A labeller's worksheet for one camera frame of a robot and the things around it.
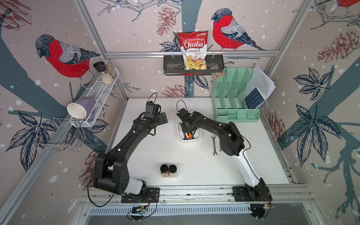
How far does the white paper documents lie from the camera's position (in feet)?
3.01

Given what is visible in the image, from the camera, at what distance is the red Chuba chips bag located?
812mm

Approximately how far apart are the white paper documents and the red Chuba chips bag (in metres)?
0.42
